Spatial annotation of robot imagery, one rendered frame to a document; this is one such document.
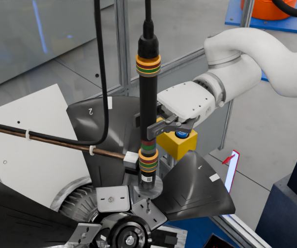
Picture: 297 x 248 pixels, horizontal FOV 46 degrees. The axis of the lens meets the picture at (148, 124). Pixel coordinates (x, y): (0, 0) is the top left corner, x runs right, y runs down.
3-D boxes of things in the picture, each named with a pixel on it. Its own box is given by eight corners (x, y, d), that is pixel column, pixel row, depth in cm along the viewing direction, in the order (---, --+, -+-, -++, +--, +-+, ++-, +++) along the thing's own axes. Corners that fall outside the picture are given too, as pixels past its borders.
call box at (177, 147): (150, 140, 144) (150, 121, 136) (169, 130, 148) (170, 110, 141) (176, 164, 134) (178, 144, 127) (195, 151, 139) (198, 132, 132)
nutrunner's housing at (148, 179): (138, 198, 86) (133, 24, 55) (143, 185, 89) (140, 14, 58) (153, 201, 85) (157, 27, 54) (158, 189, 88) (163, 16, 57)
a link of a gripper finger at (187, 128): (203, 132, 71) (176, 135, 70) (194, 107, 76) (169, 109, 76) (204, 127, 70) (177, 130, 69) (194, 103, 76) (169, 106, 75)
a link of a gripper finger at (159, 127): (181, 133, 72) (156, 147, 69) (171, 124, 74) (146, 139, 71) (182, 121, 70) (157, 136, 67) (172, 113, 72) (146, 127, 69)
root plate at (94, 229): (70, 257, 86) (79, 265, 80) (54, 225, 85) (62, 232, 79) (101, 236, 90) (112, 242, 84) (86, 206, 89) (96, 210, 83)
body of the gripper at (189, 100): (219, 117, 79) (182, 139, 74) (188, 95, 85) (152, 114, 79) (224, 90, 74) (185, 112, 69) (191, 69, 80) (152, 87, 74)
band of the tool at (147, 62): (133, 76, 62) (132, 61, 60) (140, 63, 65) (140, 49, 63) (157, 80, 61) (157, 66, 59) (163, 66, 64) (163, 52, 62)
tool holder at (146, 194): (122, 194, 84) (119, 167, 77) (131, 171, 89) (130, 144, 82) (158, 202, 82) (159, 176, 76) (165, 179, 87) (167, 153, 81)
